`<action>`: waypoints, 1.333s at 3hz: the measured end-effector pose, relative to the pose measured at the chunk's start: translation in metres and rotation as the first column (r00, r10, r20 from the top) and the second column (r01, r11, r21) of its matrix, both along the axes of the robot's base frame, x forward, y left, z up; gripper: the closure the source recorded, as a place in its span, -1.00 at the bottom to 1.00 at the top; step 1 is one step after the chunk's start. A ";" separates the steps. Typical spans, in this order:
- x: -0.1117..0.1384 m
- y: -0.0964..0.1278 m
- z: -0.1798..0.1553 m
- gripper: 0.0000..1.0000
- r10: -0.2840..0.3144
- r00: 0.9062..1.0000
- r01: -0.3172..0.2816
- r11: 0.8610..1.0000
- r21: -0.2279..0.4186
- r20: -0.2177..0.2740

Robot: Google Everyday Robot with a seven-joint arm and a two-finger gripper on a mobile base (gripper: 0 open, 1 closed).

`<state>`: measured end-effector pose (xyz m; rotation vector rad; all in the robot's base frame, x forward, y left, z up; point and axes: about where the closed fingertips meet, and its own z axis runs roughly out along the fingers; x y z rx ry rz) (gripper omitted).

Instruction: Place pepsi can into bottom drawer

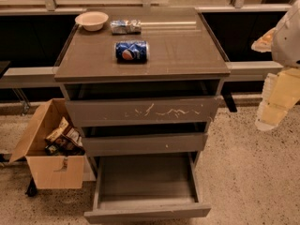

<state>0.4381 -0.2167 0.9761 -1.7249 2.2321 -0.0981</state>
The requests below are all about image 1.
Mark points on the grey top drawer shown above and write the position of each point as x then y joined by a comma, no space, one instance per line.
123,112

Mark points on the grey middle drawer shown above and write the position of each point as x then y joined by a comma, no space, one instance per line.
146,144

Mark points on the snack bags in box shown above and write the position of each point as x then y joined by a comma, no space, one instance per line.
64,141

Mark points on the grey drawer cabinet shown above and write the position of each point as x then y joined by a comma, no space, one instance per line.
183,62

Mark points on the blue pepsi can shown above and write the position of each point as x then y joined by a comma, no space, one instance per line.
132,50

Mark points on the grey metal railing beam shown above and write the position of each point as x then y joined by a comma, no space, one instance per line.
38,77

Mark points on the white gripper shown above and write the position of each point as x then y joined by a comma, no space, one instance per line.
287,42

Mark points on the white paper bowl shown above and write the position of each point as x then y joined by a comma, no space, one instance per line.
92,20

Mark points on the silver blue snack bag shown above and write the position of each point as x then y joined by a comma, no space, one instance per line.
123,27

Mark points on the grey open bottom drawer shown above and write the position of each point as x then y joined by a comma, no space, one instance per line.
146,187

